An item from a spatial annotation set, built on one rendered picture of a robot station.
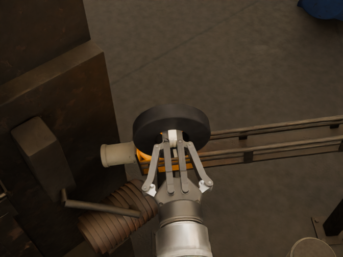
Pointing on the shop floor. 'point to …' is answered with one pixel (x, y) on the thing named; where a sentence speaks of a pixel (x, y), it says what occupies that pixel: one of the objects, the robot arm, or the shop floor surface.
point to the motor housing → (117, 221)
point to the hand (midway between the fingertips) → (171, 128)
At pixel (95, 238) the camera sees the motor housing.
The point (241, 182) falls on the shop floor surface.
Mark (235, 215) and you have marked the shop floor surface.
